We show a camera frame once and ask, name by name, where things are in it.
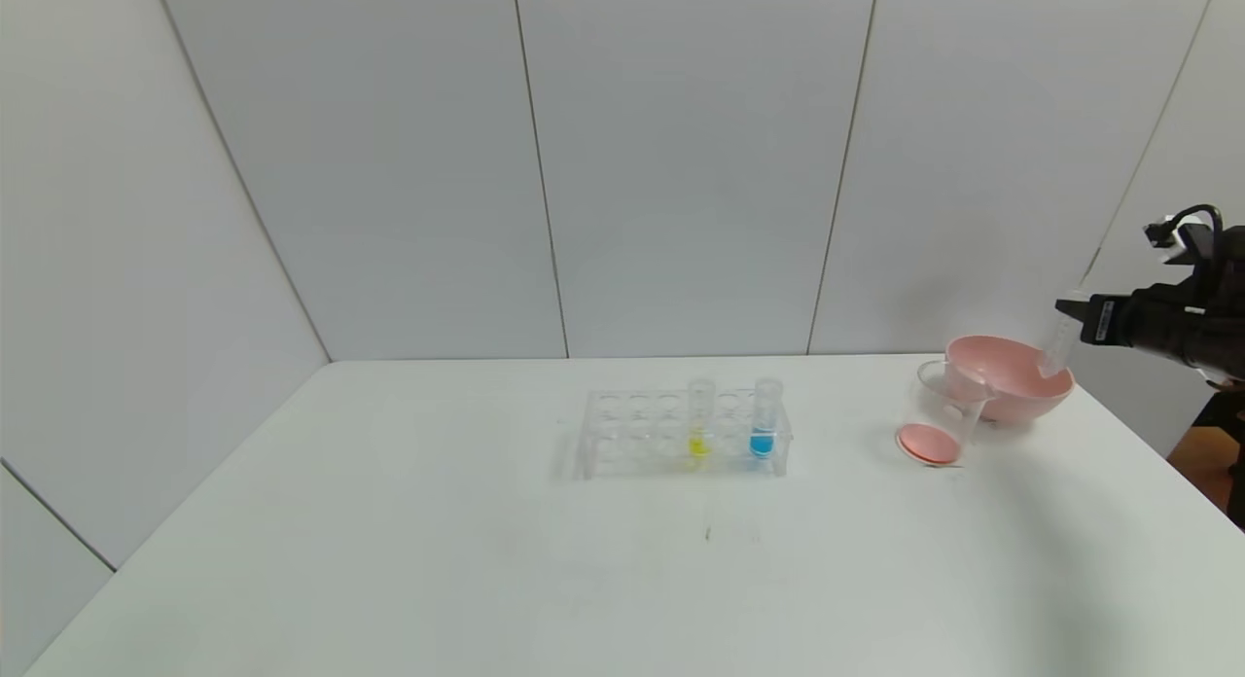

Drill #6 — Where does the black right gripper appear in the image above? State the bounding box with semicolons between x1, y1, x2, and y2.
1055;283;1199;362

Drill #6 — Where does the red pigment test tube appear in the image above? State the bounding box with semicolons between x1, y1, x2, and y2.
1037;312;1078;380

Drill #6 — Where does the blue pigment test tube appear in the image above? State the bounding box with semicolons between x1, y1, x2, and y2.
750;378;785;462

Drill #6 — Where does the yellow pigment test tube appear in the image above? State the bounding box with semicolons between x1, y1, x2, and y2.
687;378;719;470

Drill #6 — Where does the clear plastic test tube rack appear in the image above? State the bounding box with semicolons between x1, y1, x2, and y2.
580;386;794;481

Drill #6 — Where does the pink plastic bowl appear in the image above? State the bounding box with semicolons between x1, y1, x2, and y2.
944;336;1076;426

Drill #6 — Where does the clear plastic measuring beaker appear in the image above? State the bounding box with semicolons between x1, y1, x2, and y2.
896;359;994;469

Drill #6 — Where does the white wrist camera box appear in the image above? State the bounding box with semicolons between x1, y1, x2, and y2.
1145;220;1214;266

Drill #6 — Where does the black camera cable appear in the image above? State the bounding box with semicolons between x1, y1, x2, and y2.
1161;204;1226;261

